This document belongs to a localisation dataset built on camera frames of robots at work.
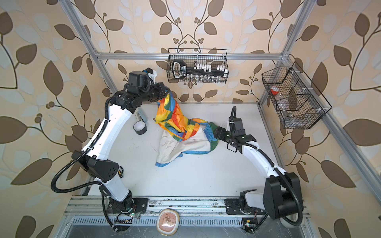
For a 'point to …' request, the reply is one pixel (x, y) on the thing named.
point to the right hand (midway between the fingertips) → (219, 134)
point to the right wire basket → (298, 103)
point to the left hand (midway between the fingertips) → (171, 87)
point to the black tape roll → (140, 127)
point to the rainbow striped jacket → (180, 134)
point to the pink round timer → (168, 221)
